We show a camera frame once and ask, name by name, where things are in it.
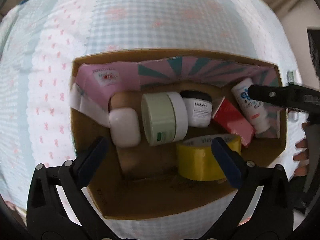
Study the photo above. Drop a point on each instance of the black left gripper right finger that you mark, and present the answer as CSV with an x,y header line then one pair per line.
x,y
261,208

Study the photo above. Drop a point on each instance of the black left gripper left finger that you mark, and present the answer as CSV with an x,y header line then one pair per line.
x,y
46,216

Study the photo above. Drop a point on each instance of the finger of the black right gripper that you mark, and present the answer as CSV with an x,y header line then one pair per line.
x,y
295,97

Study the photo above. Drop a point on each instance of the white green supplement bottle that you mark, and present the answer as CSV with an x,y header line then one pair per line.
x,y
253,110

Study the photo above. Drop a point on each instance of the red rectangular carton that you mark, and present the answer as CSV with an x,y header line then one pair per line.
x,y
231,120

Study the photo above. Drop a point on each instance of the yellow tape roll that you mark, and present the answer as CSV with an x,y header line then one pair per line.
x,y
195,160

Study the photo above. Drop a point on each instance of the white earbuds case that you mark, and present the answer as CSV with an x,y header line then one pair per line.
x,y
124,127

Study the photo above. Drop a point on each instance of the pale green cream jar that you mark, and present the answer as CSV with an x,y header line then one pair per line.
x,y
165,117

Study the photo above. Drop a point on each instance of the green jar white lid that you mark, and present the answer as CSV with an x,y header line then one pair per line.
x,y
291,76

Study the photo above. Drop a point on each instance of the person's right hand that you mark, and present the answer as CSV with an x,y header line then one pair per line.
x,y
302,158

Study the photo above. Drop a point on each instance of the dark lid white jar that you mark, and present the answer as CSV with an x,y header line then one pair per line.
x,y
199,108

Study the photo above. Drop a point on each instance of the brown cardboard box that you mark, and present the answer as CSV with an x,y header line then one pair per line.
x,y
143,182

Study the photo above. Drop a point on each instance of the blue pink patterned bedsheet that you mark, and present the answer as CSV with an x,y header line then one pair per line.
x,y
41,38

